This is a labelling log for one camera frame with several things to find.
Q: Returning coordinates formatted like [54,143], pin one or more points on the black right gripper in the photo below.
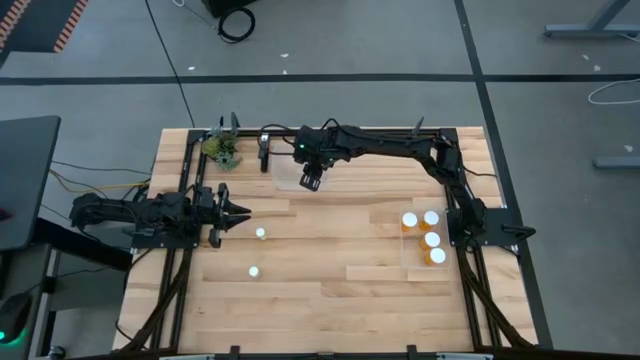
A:
[325,150]

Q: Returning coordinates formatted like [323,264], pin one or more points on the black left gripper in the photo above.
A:
[221,220]

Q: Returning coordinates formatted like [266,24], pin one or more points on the slim green pill bottle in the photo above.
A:
[260,232]
[254,271]

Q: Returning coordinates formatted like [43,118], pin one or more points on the wide orange pill bottle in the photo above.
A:
[432,240]
[409,220]
[431,218]
[437,256]

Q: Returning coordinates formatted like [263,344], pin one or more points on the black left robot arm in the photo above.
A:
[107,210]

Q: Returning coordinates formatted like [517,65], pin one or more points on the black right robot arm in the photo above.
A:
[390,145]

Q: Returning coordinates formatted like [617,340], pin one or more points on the clear plastic bin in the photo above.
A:
[285,175]
[412,252]

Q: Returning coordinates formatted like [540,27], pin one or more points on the green succulent plant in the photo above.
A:
[222,150]

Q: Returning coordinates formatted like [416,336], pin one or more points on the black box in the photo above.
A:
[225,5]

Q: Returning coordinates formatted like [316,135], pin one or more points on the black desk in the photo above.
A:
[25,175]

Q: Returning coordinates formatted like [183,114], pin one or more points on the black computer mouse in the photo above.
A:
[12,315]

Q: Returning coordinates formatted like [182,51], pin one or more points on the black mat orange striped edge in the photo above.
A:
[35,25]

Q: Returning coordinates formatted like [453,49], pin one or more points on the grey desk leg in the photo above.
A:
[575,31]

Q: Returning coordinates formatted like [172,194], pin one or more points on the grey desk foot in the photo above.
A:
[617,162]

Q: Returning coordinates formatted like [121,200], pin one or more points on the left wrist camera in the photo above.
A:
[203,195]

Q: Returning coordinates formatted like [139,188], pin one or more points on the black upright bracket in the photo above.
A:
[264,155]

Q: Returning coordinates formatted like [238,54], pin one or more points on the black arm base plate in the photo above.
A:
[500,222]
[165,243]

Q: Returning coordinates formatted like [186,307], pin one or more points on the black aluminium table frame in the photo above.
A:
[247,133]

